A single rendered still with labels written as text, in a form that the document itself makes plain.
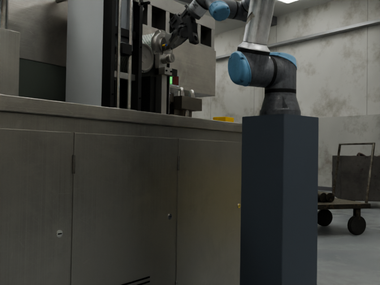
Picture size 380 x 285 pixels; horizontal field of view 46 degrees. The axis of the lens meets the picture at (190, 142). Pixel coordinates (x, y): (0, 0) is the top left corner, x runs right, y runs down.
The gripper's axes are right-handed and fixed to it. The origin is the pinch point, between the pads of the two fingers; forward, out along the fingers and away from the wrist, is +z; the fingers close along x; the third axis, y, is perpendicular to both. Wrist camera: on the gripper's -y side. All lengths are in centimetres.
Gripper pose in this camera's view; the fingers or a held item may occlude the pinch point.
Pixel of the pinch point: (169, 48)
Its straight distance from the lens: 207.6
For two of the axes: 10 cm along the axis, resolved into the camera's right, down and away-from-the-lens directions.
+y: -4.9, -7.7, 4.1
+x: -6.1, -0.3, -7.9
